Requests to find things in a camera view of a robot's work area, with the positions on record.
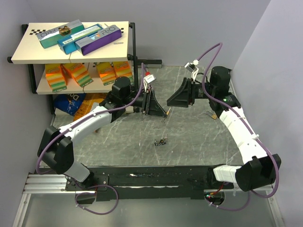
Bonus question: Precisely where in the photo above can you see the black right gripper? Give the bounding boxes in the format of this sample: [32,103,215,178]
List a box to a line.
[167,78,215,108]

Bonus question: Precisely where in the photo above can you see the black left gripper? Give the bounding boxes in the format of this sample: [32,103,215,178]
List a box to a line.
[122,89,167,118]

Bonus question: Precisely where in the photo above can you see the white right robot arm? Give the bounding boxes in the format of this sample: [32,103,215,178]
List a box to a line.
[167,63,281,192]

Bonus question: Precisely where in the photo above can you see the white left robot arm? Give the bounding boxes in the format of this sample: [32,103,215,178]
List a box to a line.
[36,74,167,190]

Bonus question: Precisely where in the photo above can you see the small key bunch on table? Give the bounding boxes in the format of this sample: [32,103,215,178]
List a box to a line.
[154,135,168,146]

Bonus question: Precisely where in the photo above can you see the brass padlock long shackle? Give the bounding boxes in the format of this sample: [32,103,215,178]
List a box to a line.
[205,111,217,120]

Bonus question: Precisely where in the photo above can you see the orange green sponge pack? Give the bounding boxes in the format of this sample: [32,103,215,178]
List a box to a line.
[45,63,67,92]
[62,63,93,87]
[96,62,116,86]
[113,61,134,84]

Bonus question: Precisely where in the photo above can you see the orange snack bag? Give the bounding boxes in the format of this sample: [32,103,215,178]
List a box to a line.
[73,93,107,121]

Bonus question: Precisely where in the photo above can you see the blue Doritos bag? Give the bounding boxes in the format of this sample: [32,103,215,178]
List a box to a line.
[54,93,86,116]

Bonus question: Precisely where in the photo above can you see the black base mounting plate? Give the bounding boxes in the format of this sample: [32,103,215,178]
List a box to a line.
[65,166,233,201]

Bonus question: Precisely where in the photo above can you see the purple grey R+O box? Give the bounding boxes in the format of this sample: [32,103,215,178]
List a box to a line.
[75,25,122,56]

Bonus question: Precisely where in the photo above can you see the blue carton box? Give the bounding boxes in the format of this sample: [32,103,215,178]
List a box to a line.
[57,24,103,54]

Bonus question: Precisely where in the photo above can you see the teal grey R+O box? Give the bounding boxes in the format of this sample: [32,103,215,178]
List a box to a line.
[36,19,84,49]

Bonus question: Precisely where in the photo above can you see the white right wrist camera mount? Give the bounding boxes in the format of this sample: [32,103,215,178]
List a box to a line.
[184,59,199,81]

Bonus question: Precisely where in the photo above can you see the black bracket at back wall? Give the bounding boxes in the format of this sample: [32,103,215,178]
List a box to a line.
[137,59,162,68]

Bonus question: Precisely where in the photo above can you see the black frame shelf rack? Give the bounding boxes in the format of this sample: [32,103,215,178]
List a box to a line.
[7,21,138,114]

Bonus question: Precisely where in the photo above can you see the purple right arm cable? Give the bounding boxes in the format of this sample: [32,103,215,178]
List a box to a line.
[196,42,280,210]

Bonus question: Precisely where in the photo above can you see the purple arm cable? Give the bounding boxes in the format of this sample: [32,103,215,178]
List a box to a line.
[35,62,148,215]
[196,42,280,210]

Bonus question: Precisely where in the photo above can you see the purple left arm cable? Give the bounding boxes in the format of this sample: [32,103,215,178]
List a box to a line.
[35,62,148,215]

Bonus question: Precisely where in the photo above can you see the aluminium rail frame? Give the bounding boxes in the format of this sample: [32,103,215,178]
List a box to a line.
[14,174,285,227]

